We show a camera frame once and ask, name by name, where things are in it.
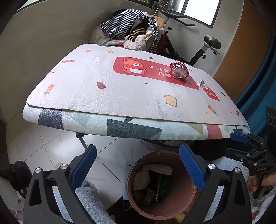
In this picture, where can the window with dark frame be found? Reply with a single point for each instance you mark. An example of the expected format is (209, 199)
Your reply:
(202, 11)

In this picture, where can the geometric pattern folding table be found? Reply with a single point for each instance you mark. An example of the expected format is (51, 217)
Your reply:
(127, 127)

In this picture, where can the black exercise bike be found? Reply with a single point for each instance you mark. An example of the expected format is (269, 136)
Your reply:
(187, 44)

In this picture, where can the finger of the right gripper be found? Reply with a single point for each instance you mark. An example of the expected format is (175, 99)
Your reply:
(239, 138)
(234, 154)

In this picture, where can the right hand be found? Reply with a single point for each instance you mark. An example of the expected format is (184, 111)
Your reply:
(268, 181)

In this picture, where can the brown round trash bin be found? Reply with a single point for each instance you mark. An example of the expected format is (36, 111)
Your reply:
(157, 196)

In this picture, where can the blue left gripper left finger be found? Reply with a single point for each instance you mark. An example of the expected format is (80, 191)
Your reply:
(80, 166)

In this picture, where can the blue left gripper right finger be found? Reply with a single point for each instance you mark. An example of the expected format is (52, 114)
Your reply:
(195, 166)

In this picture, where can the black plastic cutlery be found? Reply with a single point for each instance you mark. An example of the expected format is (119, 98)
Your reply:
(201, 82)

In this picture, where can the striped navy white garment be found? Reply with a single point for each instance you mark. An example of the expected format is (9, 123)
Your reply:
(122, 21)

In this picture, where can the black slipper on floor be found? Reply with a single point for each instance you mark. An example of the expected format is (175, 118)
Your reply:
(19, 176)

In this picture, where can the beige fleece clothing pile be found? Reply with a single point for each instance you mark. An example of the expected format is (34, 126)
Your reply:
(139, 37)

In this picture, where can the blue curtain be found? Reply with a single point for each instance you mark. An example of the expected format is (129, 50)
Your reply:
(259, 94)

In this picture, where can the tan leather chair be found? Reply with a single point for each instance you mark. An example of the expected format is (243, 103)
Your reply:
(160, 23)

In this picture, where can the wooden door panel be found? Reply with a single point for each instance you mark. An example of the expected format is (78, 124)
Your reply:
(246, 53)

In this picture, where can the white cartoon bear mat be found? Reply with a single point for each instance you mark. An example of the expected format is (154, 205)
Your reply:
(123, 82)

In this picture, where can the crushed red soda can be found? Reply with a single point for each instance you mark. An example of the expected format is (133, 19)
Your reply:
(179, 70)

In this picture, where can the white green paper wrapper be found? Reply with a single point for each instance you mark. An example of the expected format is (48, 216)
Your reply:
(159, 168)

